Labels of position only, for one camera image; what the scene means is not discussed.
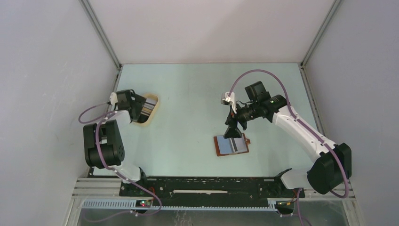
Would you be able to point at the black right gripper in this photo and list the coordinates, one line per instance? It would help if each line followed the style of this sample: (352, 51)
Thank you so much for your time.
(232, 130)

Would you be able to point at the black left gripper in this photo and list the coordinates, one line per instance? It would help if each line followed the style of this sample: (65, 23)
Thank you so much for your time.
(139, 102)

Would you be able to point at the brown leather card holder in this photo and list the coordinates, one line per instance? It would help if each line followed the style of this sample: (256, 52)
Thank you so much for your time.
(231, 146)

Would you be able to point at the oval wooden tray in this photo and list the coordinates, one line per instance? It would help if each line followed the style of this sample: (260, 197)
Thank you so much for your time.
(145, 120)

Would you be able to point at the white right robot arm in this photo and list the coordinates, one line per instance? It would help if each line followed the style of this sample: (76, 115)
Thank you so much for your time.
(331, 162)

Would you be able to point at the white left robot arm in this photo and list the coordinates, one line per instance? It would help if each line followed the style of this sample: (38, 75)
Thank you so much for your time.
(103, 145)

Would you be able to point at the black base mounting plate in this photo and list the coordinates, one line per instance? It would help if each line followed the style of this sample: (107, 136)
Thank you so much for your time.
(219, 191)

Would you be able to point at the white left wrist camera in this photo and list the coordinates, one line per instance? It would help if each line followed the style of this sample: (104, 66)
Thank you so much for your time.
(112, 99)

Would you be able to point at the aluminium corner frame post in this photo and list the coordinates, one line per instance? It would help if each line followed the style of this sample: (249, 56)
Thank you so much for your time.
(322, 29)

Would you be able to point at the left aluminium corner post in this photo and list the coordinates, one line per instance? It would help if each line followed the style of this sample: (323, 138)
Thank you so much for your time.
(93, 18)

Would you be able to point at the light blue cable duct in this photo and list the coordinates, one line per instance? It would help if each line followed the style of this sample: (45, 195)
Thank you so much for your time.
(125, 204)

